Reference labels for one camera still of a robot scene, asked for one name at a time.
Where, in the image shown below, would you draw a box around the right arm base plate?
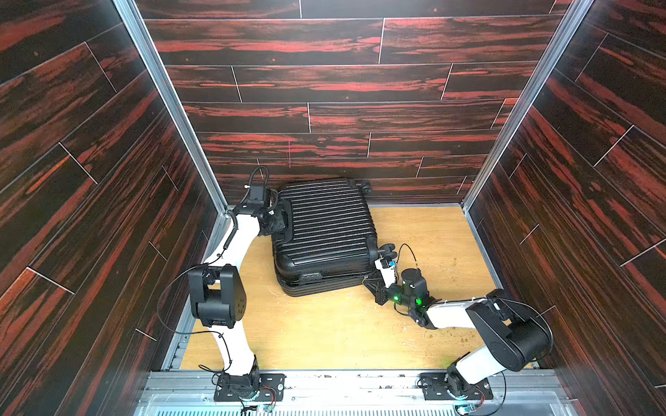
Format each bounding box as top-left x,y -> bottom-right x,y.
416,371 -> 494,401

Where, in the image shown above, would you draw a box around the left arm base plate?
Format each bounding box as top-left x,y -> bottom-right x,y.
213,372 -> 286,403

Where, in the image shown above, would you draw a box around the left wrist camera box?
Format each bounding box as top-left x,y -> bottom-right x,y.
241,185 -> 272,209

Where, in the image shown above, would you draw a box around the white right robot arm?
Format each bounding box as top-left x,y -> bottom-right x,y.
362,269 -> 554,399

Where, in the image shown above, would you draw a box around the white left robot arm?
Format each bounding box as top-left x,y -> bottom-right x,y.
187,205 -> 288,397

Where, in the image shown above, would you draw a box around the black hard-shell suitcase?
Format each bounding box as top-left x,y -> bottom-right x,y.
272,178 -> 398,297

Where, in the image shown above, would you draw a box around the aluminium front rail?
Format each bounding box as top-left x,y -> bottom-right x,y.
135,370 -> 578,415

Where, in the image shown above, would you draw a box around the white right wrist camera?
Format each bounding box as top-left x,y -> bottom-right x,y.
375,252 -> 398,288

